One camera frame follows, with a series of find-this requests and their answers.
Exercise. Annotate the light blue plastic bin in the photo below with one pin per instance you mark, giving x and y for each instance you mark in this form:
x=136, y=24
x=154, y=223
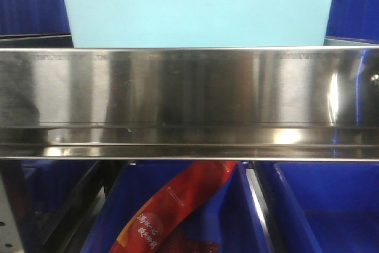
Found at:
x=197, y=23

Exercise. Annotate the blue bin lower centre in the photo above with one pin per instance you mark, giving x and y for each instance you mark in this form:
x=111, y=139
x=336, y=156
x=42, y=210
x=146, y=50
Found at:
x=229, y=219

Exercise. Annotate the blue bin lower left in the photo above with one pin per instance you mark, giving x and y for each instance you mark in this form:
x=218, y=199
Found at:
x=50, y=181

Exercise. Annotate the blue bin lower right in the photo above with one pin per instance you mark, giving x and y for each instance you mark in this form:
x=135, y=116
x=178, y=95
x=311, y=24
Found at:
x=323, y=207

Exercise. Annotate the blue bin upper left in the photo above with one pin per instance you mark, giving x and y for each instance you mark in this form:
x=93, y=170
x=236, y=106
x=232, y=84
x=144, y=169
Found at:
x=20, y=17

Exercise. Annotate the blue bin upper right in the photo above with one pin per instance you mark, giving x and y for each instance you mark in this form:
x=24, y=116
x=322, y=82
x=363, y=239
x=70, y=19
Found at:
x=354, y=19

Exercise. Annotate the red snack package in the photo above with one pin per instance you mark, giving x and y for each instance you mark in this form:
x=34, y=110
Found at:
x=173, y=203

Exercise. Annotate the grey perforated shelf upright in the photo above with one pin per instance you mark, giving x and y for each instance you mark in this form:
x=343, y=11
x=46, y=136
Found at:
x=10, y=238

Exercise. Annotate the stainless steel shelf rail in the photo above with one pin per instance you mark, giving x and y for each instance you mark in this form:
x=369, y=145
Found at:
x=260, y=104

